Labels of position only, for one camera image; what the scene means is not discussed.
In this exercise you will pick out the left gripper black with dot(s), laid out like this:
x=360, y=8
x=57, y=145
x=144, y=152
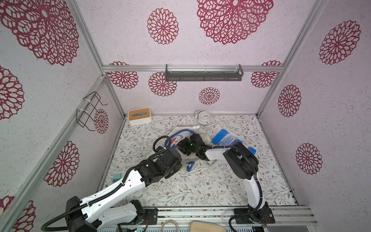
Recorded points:
x=178, y=166

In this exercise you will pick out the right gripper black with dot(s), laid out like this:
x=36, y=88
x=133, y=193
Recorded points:
x=191, y=143

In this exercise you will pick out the white canvas bag blue handles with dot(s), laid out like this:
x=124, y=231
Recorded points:
x=190, y=132

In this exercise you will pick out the clear blue compass set case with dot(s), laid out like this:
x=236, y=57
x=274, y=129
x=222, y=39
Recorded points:
x=228, y=141

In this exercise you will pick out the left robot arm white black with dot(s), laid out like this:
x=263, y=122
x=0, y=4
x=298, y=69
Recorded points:
x=86, y=215

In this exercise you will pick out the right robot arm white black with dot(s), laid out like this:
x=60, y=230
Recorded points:
x=245, y=166

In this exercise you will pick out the white tissue box wooden top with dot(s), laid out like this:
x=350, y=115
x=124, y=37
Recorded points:
x=139, y=116

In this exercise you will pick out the small teal object on table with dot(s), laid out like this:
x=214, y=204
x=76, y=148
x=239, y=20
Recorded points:
x=116, y=177

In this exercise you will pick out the beige object at front edge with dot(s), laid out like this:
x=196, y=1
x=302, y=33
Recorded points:
x=199, y=226

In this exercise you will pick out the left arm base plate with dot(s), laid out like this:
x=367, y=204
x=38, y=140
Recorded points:
x=147, y=216

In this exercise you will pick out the black wall shelf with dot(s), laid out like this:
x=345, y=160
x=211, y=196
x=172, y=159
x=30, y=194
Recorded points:
x=204, y=76

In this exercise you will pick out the black wire wall rack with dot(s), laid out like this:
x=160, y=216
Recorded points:
x=85, y=115

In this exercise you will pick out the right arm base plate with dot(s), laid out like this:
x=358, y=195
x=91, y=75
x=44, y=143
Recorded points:
x=262, y=216

